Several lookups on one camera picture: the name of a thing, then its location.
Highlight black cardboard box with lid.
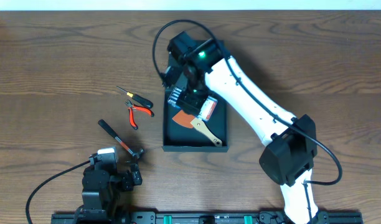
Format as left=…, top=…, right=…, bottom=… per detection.
left=162, top=39, right=228, bottom=152

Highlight black mounting rail green clips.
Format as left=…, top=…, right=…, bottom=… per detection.
left=50, top=210, right=364, bottom=224

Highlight black yellow handled screwdriver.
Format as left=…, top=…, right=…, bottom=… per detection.
left=116, top=86, right=154, bottom=109

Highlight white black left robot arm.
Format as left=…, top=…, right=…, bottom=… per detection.
left=73, top=152, right=143, bottom=223

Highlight clear precision screwdriver set case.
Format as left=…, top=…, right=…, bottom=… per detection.
left=167, top=87, right=218, bottom=121

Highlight orange scraper with wooden handle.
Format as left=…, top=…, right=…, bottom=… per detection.
left=172, top=110, right=223, bottom=147

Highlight orange black handled pliers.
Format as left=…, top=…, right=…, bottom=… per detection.
left=125, top=100, right=155, bottom=131

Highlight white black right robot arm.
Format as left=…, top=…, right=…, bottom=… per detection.
left=164, top=34, right=318, bottom=223

